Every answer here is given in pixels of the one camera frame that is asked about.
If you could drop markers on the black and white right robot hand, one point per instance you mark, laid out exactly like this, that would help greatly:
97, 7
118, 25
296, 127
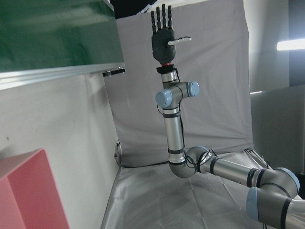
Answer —
163, 45

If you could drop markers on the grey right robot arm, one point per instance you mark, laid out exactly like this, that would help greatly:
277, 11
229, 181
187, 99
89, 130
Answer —
174, 133

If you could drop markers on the pink plastic basket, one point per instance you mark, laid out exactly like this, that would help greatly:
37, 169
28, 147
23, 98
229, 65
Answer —
28, 190

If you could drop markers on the grey fabric curtain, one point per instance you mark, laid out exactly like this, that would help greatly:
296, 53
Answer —
155, 202
214, 95

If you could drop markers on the green conveyor belt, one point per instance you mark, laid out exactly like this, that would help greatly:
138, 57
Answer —
47, 35

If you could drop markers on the ceiling light strip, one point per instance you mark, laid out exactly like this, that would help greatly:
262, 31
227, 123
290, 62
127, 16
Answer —
290, 44

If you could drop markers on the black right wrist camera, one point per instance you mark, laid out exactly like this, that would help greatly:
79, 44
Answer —
166, 69

